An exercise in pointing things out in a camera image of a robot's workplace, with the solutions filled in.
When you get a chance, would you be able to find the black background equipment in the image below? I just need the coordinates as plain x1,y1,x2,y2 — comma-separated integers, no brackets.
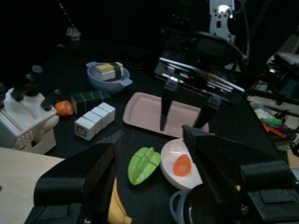
265,52,299,102

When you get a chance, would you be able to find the small white background object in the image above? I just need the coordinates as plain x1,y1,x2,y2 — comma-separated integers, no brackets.
65,25,83,42

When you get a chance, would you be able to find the red marker pen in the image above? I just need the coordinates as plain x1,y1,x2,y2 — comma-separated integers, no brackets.
260,122,288,139

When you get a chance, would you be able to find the orange toy yolk piece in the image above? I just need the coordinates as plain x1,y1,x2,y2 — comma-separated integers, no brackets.
172,153,193,178

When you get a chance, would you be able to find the grey toy pot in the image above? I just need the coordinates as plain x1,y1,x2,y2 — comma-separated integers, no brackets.
168,183,249,224

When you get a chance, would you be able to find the green wrapped toy sushi roll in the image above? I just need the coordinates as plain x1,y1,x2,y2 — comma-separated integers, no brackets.
69,89,112,115

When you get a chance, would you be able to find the green toy starfruit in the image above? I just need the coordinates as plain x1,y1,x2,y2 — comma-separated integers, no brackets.
127,146,163,186

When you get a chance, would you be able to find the white toy bowl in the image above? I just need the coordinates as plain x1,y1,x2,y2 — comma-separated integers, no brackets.
159,138,204,192

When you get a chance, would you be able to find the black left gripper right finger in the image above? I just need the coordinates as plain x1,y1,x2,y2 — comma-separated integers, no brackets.
181,124,299,224

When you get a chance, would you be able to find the green marker pen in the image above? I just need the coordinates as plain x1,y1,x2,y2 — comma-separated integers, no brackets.
263,117,284,127

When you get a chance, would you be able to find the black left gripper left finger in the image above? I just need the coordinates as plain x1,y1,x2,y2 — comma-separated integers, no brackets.
24,130,127,224

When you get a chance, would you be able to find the yellow egg toy sushi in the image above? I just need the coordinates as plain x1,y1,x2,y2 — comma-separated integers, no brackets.
95,61,125,81

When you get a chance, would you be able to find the yellow toy banana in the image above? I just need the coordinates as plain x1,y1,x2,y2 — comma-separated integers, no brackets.
107,177,135,224

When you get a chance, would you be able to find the pink plastic tray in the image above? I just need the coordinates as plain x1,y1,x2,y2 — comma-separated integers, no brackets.
121,91,211,139

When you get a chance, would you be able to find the white sliced toy sushi roll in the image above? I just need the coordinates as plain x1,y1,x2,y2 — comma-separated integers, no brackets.
73,101,117,142

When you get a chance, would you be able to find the orange toy fruit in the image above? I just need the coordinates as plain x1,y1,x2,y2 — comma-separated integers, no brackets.
53,100,75,117

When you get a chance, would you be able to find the blue toy bowl with handles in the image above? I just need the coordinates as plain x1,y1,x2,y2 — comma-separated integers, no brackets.
85,60,135,94

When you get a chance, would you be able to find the white machine with knobs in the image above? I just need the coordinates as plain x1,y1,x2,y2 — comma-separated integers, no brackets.
0,87,61,156

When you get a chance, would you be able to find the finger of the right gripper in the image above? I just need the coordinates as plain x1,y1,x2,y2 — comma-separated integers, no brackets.
159,77,181,132
191,94,223,130

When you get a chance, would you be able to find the light wooden cutting board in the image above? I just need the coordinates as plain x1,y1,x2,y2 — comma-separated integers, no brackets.
0,146,65,224

